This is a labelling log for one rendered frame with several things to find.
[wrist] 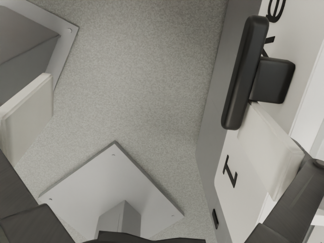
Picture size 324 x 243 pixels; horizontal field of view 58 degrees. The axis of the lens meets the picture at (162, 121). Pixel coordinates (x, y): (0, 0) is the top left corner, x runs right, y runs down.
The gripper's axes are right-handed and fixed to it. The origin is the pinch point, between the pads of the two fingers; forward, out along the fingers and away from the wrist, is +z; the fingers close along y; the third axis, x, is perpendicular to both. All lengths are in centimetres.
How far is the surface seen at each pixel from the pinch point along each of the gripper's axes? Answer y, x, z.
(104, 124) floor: -13, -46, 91
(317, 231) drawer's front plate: 22.5, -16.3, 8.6
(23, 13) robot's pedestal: -43, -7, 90
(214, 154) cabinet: 24, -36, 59
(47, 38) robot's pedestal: -31, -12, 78
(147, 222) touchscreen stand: 10, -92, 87
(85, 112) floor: -21, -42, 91
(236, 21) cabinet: 24, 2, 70
